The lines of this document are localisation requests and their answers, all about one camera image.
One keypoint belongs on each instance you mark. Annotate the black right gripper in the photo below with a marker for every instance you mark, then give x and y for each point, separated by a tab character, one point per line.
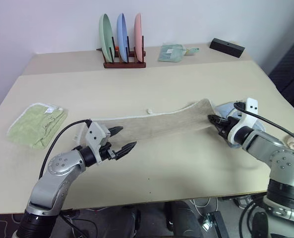
224	125

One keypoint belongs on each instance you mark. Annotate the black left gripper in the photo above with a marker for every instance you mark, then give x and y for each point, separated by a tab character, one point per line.
106	153

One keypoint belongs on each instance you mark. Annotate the beige towel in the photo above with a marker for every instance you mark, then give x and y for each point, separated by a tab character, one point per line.
161	125

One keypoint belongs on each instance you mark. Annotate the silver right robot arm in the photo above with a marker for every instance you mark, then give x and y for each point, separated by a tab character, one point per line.
280	161

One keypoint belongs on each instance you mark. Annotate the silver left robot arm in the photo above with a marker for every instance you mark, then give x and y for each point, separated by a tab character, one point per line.
57	173

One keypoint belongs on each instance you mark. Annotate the folded green towel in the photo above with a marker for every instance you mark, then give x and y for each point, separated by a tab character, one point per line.
35	126

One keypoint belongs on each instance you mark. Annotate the small teal scoop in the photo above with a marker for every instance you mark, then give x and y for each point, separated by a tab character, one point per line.
192	51

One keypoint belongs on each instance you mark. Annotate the black rectangular block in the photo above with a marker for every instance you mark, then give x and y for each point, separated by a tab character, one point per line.
227	47

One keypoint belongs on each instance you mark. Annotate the brown wooden plate rack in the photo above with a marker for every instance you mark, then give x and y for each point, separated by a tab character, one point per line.
124	65

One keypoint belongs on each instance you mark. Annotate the folded teal cloth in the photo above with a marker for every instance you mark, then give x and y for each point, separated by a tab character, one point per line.
170	53

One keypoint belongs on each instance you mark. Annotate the dark padded chair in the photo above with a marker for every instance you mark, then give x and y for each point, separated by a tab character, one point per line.
290	74

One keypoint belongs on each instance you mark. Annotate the dark rounded shape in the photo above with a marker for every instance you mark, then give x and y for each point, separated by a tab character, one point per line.
184	220

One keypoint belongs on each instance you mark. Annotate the black box under table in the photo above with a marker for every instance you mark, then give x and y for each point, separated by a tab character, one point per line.
217	224

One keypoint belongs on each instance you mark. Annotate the green plate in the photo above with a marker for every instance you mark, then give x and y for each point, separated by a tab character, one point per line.
105	37

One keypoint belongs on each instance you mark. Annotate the blue plate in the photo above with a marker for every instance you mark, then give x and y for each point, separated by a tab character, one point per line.
122	34

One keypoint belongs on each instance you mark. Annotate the pink plate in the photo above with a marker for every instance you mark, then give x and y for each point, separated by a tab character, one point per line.
138	34

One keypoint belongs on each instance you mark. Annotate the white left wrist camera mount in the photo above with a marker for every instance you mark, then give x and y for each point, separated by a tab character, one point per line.
95	136

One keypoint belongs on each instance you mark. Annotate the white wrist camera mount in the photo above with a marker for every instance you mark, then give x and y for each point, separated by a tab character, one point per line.
95	136
251	109

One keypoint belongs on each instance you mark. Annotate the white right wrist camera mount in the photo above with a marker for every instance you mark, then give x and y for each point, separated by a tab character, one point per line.
251	109

